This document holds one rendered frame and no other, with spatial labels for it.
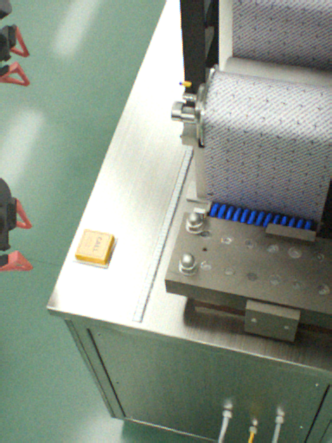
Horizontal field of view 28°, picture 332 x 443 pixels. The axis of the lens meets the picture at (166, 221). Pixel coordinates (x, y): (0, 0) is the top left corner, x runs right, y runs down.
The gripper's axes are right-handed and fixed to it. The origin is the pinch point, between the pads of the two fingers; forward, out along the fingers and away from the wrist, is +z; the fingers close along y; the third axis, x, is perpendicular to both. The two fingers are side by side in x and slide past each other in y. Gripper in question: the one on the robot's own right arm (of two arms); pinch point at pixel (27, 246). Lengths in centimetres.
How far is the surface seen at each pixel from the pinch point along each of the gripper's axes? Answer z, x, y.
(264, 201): 22.2, -42.8, 1.7
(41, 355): 81, 69, 20
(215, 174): 12.3, -37.7, 5.4
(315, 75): 13, -61, 17
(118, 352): 35.4, 5.3, -11.4
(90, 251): 16.0, -3.4, 4.2
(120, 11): 102, 33, 191
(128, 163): 23.2, -11.2, 28.7
